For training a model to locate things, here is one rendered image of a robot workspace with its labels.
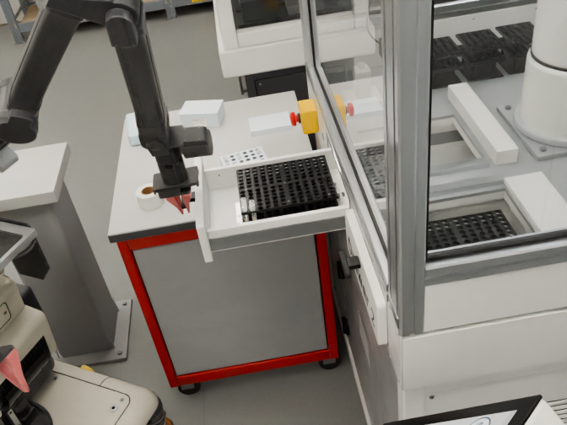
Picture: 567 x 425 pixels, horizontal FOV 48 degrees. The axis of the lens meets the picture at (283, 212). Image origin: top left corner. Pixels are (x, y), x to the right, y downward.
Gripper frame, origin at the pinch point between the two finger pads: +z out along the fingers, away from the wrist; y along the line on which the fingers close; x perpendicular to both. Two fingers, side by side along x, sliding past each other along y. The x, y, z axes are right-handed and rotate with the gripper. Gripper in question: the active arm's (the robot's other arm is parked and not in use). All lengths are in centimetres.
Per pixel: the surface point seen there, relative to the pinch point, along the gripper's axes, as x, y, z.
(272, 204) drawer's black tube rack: -4.3, 20.1, 0.0
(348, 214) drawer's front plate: -15.8, 35.7, -2.5
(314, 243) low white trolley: 14.6, 29.1, 30.9
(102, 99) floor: 250, -76, 90
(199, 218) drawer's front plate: -8.8, 4.1, -3.3
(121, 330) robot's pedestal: 49, -46, 87
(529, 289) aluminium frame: -51, 59, -10
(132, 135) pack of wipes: 55, -19, 10
